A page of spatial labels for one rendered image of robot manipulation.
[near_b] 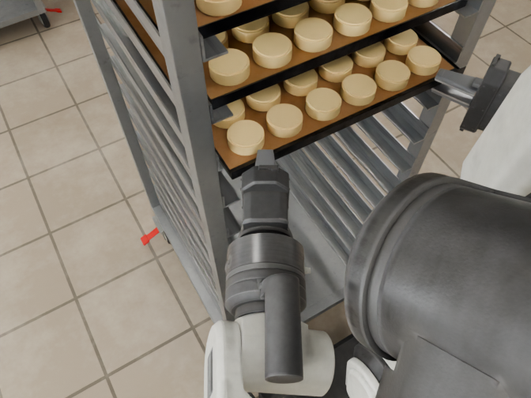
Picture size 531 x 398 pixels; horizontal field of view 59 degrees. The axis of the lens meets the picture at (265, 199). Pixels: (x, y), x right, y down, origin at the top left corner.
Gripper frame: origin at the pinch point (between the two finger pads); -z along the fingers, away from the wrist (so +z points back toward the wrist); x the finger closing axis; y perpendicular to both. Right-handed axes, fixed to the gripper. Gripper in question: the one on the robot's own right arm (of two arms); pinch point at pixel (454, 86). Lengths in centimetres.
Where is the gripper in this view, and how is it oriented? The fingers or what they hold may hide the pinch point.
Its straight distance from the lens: 76.3
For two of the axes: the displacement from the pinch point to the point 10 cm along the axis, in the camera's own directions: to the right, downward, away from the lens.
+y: -5.0, 7.2, -4.8
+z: 8.7, 4.1, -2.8
